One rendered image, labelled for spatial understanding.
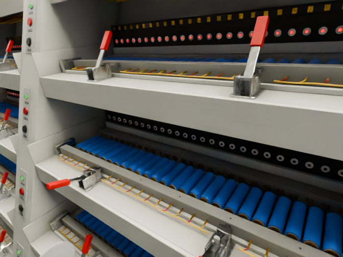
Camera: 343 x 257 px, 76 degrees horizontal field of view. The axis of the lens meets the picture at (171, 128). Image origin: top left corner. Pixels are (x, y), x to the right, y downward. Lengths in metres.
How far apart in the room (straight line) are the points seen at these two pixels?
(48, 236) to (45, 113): 0.31
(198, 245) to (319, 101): 0.22
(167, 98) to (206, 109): 0.06
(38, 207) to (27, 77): 0.31
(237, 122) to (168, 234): 0.19
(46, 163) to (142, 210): 0.29
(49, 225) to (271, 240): 0.53
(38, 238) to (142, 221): 0.38
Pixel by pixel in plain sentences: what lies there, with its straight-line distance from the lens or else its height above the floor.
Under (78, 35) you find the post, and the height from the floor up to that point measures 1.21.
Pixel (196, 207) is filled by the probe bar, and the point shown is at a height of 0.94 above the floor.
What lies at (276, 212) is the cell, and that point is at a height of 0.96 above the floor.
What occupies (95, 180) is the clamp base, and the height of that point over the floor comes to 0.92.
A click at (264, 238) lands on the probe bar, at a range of 0.31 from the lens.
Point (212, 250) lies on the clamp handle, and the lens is 0.29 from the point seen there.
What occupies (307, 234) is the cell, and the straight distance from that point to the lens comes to 0.34.
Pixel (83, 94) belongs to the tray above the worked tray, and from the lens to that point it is 0.44.
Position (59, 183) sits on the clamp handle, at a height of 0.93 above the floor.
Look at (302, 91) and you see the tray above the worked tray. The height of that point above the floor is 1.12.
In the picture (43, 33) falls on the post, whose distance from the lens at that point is 0.58.
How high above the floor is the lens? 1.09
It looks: 8 degrees down
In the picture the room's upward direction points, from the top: 8 degrees clockwise
